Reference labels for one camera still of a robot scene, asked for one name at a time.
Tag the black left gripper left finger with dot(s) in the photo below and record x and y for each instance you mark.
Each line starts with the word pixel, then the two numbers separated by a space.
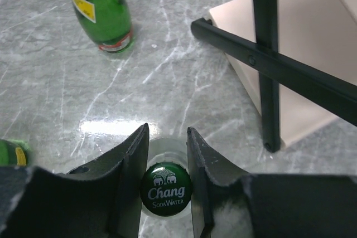
pixel 97 199

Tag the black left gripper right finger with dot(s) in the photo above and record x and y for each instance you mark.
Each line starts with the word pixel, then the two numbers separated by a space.
pixel 227 201

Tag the clear Chang soda water bottle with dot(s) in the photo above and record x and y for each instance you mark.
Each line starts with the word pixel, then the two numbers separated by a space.
pixel 166 186

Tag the green glass bottle middle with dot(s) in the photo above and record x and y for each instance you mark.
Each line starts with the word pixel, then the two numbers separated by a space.
pixel 14 153

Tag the green glass bottle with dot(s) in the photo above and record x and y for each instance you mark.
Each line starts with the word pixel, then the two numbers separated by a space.
pixel 14 153
pixel 106 22

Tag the green glass bottle far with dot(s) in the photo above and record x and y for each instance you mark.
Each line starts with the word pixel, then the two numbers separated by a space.
pixel 106 22

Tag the beige two-tier shelf black frame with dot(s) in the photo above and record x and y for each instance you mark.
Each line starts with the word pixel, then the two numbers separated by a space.
pixel 295 58

